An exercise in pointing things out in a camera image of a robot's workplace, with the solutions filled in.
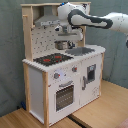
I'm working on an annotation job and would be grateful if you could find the grey cupboard door handle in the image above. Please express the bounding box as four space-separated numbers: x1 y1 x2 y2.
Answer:
82 76 86 90

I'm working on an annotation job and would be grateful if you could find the red left stove knob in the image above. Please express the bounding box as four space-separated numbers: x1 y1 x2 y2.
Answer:
54 73 60 79

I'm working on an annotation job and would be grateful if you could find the red stove knob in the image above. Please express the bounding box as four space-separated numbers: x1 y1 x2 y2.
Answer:
54 73 60 79
71 66 78 73

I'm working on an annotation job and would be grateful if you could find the grey range hood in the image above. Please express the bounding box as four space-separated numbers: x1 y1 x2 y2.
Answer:
34 5 60 27

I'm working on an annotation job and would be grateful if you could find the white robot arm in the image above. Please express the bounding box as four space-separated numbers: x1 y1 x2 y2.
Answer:
55 2 128 47

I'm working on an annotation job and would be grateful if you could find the toy oven door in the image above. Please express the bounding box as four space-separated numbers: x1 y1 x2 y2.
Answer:
56 84 74 111

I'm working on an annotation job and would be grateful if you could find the small metal pot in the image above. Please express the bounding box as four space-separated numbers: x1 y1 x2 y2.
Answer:
55 41 75 50

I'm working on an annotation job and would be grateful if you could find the grey ice dispenser panel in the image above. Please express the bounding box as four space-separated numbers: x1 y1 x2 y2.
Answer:
87 65 96 81

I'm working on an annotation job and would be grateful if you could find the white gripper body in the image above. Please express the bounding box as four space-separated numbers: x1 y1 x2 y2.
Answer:
55 25 83 41

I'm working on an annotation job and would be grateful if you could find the red right stove knob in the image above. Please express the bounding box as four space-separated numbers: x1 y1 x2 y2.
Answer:
71 66 78 73

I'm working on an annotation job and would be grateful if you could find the wooden toy kitchen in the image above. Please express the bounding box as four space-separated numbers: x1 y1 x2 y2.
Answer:
22 3 105 128

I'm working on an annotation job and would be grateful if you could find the grey toy sink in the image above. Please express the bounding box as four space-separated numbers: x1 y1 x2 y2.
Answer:
66 47 94 56

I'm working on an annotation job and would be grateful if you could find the black toy stovetop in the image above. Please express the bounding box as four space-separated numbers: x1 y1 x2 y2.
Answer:
34 53 71 66

